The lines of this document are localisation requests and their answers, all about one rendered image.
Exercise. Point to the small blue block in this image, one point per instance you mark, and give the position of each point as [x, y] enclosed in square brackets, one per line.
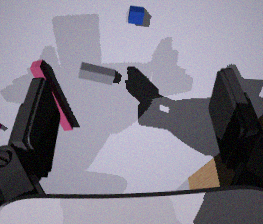
[136, 15]

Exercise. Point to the pink rod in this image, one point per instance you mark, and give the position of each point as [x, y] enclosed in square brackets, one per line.
[38, 70]

